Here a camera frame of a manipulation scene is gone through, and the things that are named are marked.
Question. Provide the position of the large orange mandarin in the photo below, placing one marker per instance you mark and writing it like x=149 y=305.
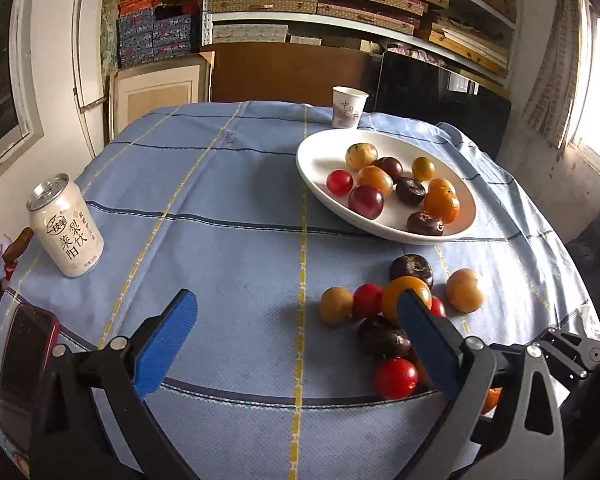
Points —
x=492 y=397

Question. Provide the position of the dark brown mangosteen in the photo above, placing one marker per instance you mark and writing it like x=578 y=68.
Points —
x=423 y=223

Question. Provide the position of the blue checked tablecloth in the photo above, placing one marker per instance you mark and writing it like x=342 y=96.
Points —
x=207 y=197

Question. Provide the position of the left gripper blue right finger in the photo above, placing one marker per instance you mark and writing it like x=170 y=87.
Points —
x=520 y=439

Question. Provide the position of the tan speckled pear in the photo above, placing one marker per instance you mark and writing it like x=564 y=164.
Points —
x=360 y=155

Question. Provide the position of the bright window with curtain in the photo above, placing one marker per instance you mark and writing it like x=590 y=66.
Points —
x=564 y=104

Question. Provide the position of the small tan round fruit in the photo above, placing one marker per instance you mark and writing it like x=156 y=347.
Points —
x=336 y=305

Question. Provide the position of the white paper cup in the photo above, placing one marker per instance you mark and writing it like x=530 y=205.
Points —
x=347 y=106

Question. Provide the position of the dark red plum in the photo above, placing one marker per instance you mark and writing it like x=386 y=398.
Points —
x=366 y=201
x=391 y=166

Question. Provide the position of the wooden chair back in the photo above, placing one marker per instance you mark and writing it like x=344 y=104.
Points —
x=296 y=73

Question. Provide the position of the red cherry tomato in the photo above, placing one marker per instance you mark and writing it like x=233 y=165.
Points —
x=367 y=301

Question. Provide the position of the window with white frame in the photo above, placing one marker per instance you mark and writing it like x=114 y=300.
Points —
x=0 y=85

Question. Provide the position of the orange fruit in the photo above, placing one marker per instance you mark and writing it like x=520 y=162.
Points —
x=441 y=185

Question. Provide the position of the red-cased smartphone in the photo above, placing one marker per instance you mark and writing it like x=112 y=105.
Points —
x=30 y=339

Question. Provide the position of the round tan pear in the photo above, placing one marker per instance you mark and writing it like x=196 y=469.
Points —
x=463 y=291

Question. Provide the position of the white oval plate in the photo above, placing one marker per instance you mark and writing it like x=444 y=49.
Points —
x=324 y=152

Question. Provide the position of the brown wooden object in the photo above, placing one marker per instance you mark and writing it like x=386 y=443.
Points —
x=16 y=248

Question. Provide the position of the small yellow-orange fruit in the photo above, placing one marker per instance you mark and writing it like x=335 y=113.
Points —
x=423 y=169

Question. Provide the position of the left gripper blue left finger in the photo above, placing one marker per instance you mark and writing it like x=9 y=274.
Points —
x=68 y=438

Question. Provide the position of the black monitor screen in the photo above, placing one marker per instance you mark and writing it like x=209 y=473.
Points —
x=415 y=89

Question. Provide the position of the streaked orange tomato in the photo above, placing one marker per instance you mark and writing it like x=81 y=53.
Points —
x=376 y=178

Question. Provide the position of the white drink can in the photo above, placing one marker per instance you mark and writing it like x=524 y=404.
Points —
x=64 y=226

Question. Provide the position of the framed picture panel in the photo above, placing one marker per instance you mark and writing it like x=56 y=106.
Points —
x=136 y=91

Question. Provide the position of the white metal shelf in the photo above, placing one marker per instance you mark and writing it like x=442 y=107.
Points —
x=477 y=35

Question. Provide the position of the small red tomato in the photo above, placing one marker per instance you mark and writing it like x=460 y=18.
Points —
x=339 y=183

